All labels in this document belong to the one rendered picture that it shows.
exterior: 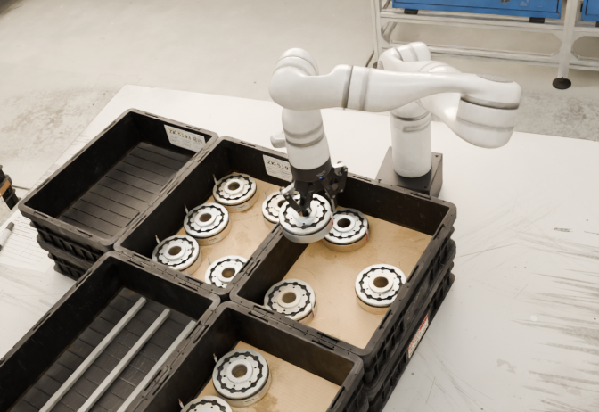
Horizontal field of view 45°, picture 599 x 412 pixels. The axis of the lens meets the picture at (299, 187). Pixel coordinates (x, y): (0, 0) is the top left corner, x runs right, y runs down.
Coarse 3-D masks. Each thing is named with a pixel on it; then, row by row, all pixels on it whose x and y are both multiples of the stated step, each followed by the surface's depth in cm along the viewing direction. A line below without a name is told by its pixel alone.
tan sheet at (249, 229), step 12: (240, 216) 163; (252, 216) 163; (240, 228) 160; (252, 228) 160; (264, 228) 159; (228, 240) 158; (240, 240) 158; (252, 240) 157; (204, 252) 157; (216, 252) 156; (228, 252) 156; (240, 252) 155; (252, 252) 155; (204, 264) 154; (204, 276) 151
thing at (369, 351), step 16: (352, 176) 153; (400, 192) 148; (416, 192) 147; (448, 208) 143; (448, 224) 139; (272, 240) 143; (432, 240) 137; (432, 256) 136; (416, 272) 132; (240, 288) 135; (240, 304) 132; (256, 304) 131; (400, 304) 127; (288, 320) 128; (384, 320) 125; (320, 336) 124; (384, 336) 124; (352, 352) 121; (368, 352) 121
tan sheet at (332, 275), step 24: (384, 240) 152; (408, 240) 151; (312, 264) 150; (336, 264) 149; (360, 264) 148; (408, 264) 146; (312, 288) 145; (336, 288) 144; (336, 312) 140; (360, 312) 139; (336, 336) 136; (360, 336) 135
